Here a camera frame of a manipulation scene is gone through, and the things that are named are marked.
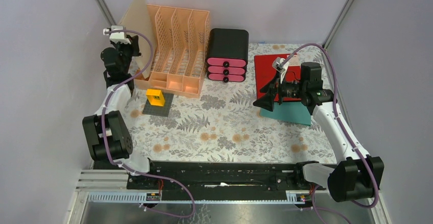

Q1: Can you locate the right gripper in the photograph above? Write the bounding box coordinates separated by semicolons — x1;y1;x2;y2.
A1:
253;70;306;112

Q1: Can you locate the beige cardboard sheet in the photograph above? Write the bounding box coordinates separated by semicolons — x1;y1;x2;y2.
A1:
120;0;157;70

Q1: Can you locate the pink drawer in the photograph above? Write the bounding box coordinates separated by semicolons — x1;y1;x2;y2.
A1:
207;66;246;75
206;58;247;68
207;73;246;83

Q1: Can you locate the pink top drawer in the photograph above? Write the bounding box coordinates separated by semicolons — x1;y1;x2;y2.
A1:
206;58;247;68

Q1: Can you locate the black drawer cabinet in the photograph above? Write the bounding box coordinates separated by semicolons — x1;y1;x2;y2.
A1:
206;28;249;61

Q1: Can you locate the pink bottom drawer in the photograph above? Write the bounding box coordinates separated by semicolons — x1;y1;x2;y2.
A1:
207;73;246;83

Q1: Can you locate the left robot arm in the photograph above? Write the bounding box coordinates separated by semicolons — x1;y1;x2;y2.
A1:
82;29;159;189

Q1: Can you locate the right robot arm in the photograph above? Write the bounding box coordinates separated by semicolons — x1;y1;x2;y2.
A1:
253;58;384;208

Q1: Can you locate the red folder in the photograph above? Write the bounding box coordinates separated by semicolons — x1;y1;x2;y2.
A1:
254;54;301;98

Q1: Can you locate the teal folder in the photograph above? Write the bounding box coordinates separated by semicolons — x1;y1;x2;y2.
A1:
259;102;311;126

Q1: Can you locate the floral table mat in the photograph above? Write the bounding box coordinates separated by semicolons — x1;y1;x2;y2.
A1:
121;43;335;164

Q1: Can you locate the yellow plastic block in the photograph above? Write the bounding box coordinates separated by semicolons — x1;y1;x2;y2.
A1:
146;89;165;107

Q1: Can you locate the peach plastic file organizer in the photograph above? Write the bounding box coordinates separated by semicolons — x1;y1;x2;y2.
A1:
134;5;210;98

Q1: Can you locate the gray building baseplate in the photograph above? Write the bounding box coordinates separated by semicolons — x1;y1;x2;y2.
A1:
142;93;174;117

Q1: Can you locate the black mounting rail base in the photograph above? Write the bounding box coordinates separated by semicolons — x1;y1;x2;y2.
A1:
93;160;342;202

